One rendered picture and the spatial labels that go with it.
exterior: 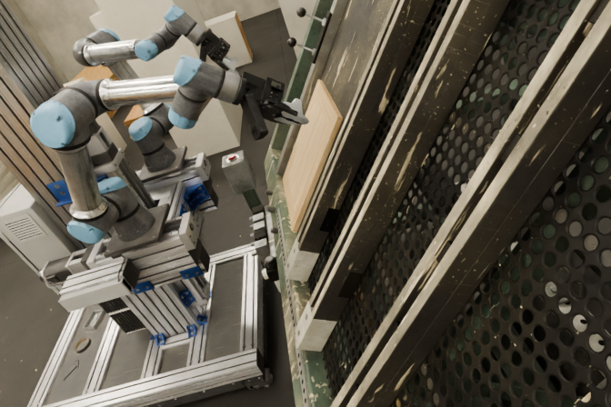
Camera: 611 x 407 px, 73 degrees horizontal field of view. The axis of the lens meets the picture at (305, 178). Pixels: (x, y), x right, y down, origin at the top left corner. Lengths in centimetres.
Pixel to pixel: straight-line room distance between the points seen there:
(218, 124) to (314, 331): 332
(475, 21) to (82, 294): 158
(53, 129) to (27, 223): 77
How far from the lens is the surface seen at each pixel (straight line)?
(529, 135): 58
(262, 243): 178
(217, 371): 221
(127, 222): 169
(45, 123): 132
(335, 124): 136
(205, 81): 104
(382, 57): 104
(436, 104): 83
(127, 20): 407
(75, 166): 141
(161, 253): 175
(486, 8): 81
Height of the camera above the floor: 189
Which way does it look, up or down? 33 degrees down
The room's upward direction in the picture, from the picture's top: 21 degrees counter-clockwise
